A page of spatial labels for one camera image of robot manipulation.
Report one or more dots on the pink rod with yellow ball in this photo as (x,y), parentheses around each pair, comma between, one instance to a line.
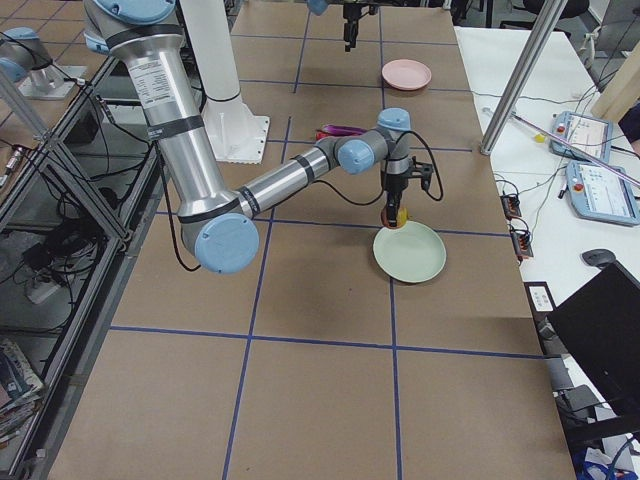
(565,146)

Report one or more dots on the black laptop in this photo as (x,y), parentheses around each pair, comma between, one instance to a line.
(599,326)

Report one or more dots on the teach pendant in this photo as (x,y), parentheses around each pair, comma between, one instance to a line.
(597,194)
(589,134)

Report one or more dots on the pink plate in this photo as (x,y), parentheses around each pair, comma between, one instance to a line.
(406,74)

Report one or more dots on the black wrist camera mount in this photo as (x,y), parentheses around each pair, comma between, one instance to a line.
(423,172)

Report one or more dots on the red yellow apple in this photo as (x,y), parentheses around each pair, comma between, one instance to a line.
(384,219)

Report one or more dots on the white label card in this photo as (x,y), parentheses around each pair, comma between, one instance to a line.
(541,300)

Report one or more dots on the red chili pepper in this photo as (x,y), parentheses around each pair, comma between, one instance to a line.
(322,135)

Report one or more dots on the light green plate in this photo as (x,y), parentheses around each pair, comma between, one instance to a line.
(414,253)

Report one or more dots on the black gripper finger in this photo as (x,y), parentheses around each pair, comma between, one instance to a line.
(391,211)

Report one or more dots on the lower teach pendant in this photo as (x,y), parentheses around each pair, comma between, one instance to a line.
(597,194)

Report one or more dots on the stack of magazines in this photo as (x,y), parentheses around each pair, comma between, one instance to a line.
(21,390)

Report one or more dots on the aluminium frame post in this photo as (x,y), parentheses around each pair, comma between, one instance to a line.
(543,26)

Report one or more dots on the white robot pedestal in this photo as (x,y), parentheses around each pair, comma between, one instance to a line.
(235,133)

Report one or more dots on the orange black connector box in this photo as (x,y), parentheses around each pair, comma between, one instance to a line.
(521,241)
(511,205)

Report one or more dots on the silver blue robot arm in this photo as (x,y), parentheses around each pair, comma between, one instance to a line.
(180,60)

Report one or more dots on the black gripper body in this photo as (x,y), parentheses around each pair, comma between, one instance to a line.
(351,18)
(393,183)

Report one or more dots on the lower orange black connector box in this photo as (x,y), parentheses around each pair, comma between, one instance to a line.
(521,241)

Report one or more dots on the yellow pink peach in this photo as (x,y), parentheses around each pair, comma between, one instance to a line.
(401,217)

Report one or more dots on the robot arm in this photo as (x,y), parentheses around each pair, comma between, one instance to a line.
(319,7)

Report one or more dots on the black computer mouse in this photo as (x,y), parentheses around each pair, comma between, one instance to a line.
(599,258)

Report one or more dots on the upper orange black connector box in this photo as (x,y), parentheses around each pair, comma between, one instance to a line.
(511,205)

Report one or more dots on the upper teach pendant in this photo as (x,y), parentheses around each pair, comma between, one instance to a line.
(589,134)

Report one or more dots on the purple eggplant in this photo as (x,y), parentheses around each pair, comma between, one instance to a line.
(341,131)

